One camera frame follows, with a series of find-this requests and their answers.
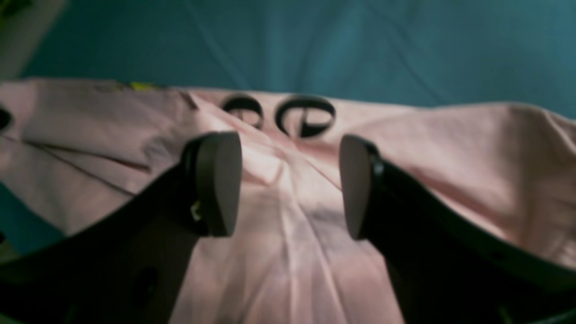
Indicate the pink T-shirt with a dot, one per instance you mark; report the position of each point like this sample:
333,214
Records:
75,151

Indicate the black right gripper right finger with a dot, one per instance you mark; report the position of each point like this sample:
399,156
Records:
443,268

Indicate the teal table cloth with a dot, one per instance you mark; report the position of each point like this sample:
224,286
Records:
413,52

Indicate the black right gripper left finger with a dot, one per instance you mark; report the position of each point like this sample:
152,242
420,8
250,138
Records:
129,267

